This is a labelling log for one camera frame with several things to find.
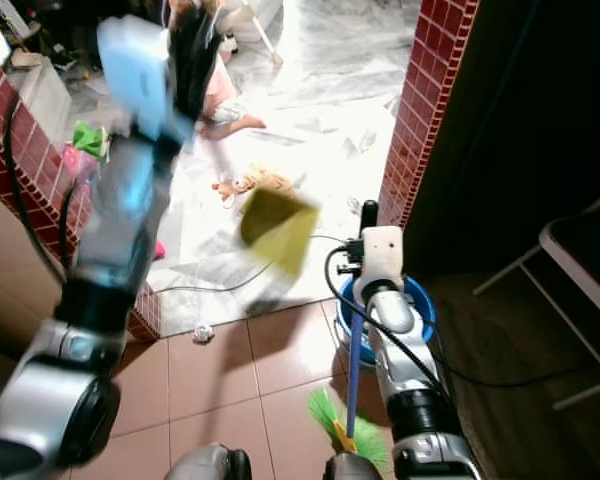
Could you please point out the white box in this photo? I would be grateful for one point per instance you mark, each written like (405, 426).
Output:
(45, 95)

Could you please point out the green cloth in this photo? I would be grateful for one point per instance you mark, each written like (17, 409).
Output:
(90, 138)

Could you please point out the silver right robot leg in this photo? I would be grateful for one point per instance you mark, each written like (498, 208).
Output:
(352, 468)

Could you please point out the silver left robot leg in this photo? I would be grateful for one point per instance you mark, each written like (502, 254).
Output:
(208, 463)

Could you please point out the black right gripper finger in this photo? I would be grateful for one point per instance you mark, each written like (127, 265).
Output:
(369, 215)

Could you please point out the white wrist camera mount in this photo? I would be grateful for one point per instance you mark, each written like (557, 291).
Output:
(380, 250)
(135, 70)

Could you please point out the child in pink clothes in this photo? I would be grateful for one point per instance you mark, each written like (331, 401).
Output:
(220, 90)

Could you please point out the small white toy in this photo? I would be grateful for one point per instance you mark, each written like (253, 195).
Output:
(352, 207)

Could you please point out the tan plush toy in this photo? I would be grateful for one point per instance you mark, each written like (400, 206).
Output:
(265, 180)

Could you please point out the pink bag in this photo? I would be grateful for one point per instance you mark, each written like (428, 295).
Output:
(78, 165)

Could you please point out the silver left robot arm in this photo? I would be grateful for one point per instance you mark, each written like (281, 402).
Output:
(110, 220)

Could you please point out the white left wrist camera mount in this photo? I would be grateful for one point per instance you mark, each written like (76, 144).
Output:
(135, 70)

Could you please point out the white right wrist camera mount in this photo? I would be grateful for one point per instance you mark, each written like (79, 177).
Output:
(380, 250)

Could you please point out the silver robot leg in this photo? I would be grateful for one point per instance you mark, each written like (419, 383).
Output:
(208, 463)
(352, 468)

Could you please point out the white metal chair frame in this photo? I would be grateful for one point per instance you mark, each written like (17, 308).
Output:
(575, 270)

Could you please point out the blue plastic bucket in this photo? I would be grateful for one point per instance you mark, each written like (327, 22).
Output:
(343, 320)

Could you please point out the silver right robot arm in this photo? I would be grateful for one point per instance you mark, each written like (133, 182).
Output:
(395, 330)

